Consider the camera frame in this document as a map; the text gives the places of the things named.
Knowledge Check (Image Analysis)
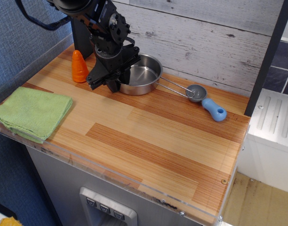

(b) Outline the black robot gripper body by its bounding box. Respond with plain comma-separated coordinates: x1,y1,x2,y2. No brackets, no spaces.
86,30,141,90

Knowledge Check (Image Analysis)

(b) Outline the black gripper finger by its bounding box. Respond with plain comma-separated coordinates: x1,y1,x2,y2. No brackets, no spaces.
106,79,121,93
120,68,130,84

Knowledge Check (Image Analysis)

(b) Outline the stainless steel pot with handle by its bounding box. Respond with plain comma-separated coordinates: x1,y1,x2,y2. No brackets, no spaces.
117,54,195,98

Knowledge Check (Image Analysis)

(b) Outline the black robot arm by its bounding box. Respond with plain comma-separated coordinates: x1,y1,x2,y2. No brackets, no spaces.
50,0,140,92

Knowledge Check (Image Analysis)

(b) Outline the orange plastic toy carrot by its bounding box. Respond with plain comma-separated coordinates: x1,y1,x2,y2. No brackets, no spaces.
72,50,89,83

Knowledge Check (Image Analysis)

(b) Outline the grey blue toy scoop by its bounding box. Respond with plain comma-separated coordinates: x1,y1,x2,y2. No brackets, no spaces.
185,84,227,122

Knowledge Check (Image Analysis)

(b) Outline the green folded cloth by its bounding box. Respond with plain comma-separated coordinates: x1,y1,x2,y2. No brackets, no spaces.
0,87,72,144

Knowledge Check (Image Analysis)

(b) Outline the clear acrylic edge guard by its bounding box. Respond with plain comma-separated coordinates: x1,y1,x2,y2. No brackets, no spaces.
0,123,240,226

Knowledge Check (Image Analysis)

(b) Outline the silver dispenser panel with buttons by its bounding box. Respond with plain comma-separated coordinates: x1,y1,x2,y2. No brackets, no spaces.
79,187,138,226

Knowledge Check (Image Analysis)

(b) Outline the white ribbed toy sink unit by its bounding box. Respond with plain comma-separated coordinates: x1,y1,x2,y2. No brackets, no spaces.
238,89,288,192

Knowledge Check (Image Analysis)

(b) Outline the yellow object at corner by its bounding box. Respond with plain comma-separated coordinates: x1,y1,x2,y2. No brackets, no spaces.
0,217,22,226

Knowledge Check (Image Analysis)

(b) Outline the dark grey left post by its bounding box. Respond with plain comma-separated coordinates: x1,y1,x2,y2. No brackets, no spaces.
71,18,94,59

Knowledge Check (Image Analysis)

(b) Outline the dark grey post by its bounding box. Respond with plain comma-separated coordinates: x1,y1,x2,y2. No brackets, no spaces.
244,0,288,117
71,18,94,59

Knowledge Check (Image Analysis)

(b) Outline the dark grey right post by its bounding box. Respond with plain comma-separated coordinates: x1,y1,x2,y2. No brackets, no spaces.
244,0,288,117

